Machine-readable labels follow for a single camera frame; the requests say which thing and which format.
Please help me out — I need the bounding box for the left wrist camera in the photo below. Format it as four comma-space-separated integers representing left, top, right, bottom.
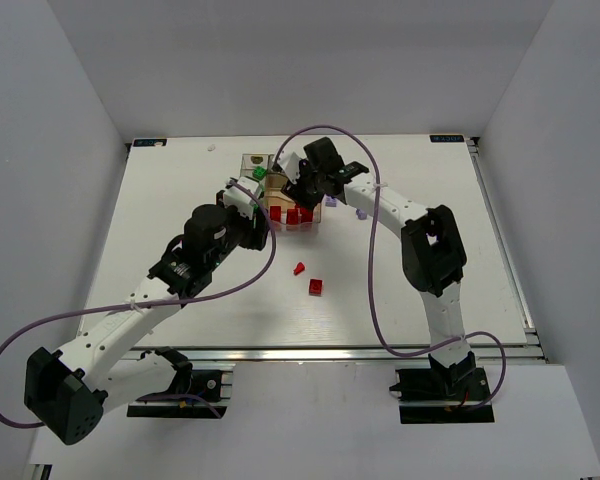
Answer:
222, 176, 263, 220

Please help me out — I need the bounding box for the small red sloped lego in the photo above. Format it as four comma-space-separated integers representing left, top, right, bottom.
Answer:
293, 262, 306, 276

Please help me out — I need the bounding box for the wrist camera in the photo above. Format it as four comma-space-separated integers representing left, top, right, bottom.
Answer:
222, 176, 263, 220
275, 152, 310, 184

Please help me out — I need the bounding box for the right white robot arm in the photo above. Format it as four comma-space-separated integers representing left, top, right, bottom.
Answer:
273, 137, 475, 395

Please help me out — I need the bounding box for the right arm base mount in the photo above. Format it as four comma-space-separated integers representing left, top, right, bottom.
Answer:
389, 368, 495, 425

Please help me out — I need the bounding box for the green upside-down 2x2 lego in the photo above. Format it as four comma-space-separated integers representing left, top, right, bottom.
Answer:
253, 167, 267, 180

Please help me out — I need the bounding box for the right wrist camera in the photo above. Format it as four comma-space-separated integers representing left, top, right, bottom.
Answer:
275, 152, 310, 184

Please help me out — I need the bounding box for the amber tinted container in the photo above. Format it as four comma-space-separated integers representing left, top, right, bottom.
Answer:
264, 173, 322, 223

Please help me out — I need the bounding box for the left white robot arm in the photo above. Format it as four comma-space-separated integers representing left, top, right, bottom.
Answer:
24, 188, 270, 445

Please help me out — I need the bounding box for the red 2x2 lego brick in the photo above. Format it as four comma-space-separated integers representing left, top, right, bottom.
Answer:
309, 278, 323, 296

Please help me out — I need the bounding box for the red 2x4 lego brick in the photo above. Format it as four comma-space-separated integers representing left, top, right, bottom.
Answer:
269, 205, 285, 224

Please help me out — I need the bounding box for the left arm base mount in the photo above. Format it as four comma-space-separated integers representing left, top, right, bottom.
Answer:
126, 347, 232, 420

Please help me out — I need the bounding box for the tall clear narrow container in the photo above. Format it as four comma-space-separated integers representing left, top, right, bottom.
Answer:
240, 153, 271, 198

